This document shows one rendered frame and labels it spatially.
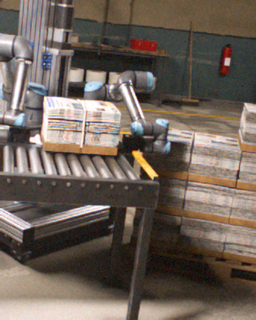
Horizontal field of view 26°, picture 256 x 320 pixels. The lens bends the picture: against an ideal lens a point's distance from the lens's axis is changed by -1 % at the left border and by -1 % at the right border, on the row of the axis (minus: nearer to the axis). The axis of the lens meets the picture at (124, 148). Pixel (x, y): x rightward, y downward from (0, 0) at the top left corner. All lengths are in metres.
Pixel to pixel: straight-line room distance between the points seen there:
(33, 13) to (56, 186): 1.45
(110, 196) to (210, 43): 8.02
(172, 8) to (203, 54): 1.02
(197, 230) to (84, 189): 1.16
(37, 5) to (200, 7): 6.90
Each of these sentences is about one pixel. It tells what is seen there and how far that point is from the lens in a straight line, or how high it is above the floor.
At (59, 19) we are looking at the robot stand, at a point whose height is 1.44.
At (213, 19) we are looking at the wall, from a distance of 10.33.
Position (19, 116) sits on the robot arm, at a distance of 2.91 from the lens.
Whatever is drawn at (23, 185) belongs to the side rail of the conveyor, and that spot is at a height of 0.76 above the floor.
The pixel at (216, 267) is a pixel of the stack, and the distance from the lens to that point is 3.52.
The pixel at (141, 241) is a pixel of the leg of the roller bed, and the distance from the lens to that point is 2.61.
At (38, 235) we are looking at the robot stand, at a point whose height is 0.16.
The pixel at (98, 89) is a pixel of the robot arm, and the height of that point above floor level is 1.01.
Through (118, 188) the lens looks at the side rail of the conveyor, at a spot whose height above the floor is 0.77.
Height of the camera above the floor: 1.55
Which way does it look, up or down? 14 degrees down
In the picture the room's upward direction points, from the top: 7 degrees clockwise
